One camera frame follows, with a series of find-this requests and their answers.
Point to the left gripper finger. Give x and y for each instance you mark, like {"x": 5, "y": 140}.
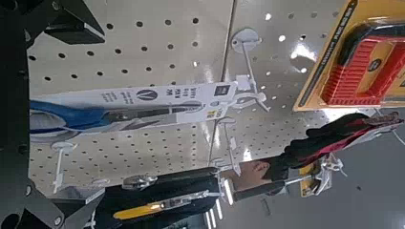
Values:
{"x": 73, "y": 25}
{"x": 70, "y": 206}

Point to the black adjustable wrench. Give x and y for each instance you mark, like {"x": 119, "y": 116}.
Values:
{"x": 178, "y": 183}

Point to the glossy white pegboard panel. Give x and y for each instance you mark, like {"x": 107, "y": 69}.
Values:
{"x": 277, "y": 57}

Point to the yellow package with red tool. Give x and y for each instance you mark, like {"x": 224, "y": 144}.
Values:
{"x": 359, "y": 73}

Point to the white pegboard hook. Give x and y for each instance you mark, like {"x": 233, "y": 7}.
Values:
{"x": 230, "y": 143}
{"x": 245, "y": 39}
{"x": 62, "y": 148}
{"x": 331, "y": 171}

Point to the person's right hand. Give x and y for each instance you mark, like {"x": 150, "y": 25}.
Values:
{"x": 248, "y": 175}

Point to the blue scissors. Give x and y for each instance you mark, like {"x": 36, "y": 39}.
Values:
{"x": 127, "y": 101}

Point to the white pegboard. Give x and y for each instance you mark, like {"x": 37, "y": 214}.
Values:
{"x": 159, "y": 35}

